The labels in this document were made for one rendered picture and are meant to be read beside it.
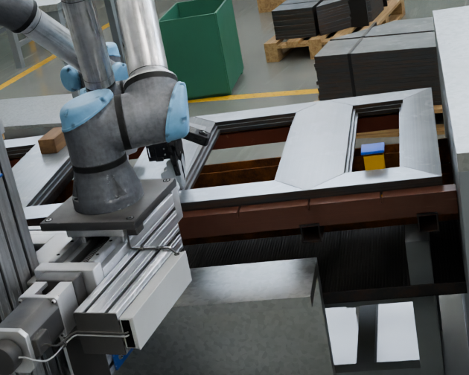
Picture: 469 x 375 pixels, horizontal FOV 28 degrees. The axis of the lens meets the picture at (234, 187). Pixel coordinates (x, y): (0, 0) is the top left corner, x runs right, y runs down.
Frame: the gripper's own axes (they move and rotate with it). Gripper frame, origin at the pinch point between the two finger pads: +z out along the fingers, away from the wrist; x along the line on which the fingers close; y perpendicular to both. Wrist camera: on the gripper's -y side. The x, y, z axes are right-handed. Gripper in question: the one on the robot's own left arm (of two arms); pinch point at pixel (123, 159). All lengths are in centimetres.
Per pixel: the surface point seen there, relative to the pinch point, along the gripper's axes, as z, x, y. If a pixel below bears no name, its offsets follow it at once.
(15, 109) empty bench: 63, 302, -174
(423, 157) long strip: 1, -23, 88
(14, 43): 62, 524, -263
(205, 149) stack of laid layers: 2.3, 6.4, 23.8
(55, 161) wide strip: 0.8, 8.2, -25.3
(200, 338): 36, -45, 26
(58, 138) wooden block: -3.3, 18.7, -26.9
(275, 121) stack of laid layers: 3, 27, 43
